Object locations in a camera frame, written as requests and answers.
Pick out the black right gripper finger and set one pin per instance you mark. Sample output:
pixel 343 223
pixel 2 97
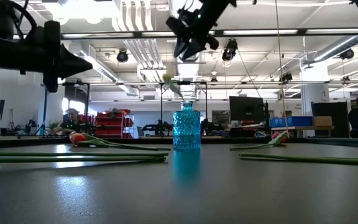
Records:
pixel 194 45
pixel 180 43

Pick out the black ceiling spotlight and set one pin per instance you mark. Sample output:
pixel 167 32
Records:
pixel 230 49
pixel 286 77
pixel 122 56
pixel 347 53

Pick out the white square pillar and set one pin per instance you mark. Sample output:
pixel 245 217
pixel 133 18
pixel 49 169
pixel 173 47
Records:
pixel 314 90

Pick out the red storage bin rack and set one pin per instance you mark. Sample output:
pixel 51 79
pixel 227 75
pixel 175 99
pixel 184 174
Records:
pixel 110 124

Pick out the black table frame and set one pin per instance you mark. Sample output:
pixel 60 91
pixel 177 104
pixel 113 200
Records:
pixel 216 140

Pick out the yellow artificial tulip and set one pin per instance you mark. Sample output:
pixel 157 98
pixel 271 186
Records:
pixel 73 153
pixel 167 77

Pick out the silver round air duct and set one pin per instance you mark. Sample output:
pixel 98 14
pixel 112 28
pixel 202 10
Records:
pixel 337 48

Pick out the red artificial tulip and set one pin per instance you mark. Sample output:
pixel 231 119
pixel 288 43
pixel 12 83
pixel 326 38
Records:
pixel 322 160
pixel 277 140

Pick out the black metal frame stand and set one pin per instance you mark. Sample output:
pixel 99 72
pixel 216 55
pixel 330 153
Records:
pixel 162 109
pixel 87 99

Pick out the large black computer monitor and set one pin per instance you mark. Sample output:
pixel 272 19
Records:
pixel 246 108

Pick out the cardboard box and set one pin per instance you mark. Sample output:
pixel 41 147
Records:
pixel 322 121

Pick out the black overhead frame bar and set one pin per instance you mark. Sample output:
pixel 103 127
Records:
pixel 301 31

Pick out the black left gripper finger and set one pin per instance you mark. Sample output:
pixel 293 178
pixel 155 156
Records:
pixel 70 69
pixel 70 59

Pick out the white led light strip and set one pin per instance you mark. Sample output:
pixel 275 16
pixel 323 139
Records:
pixel 157 33
pixel 337 31
pixel 259 32
pixel 98 35
pixel 19 37

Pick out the wooden workbench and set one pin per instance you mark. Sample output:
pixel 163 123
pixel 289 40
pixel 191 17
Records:
pixel 300 127

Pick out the blue storage bin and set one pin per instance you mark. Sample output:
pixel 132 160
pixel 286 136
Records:
pixel 278 122
pixel 300 121

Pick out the black background robot arm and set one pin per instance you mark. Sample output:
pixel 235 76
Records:
pixel 157 127

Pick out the blue textured glass vase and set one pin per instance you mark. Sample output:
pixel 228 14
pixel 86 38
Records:
pixel 186 130

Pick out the orange artificial tulip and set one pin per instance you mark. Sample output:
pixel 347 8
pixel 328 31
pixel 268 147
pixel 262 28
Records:
pixel 77 138

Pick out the black partition panel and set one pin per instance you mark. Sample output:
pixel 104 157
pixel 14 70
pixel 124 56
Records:
pixel 337 118

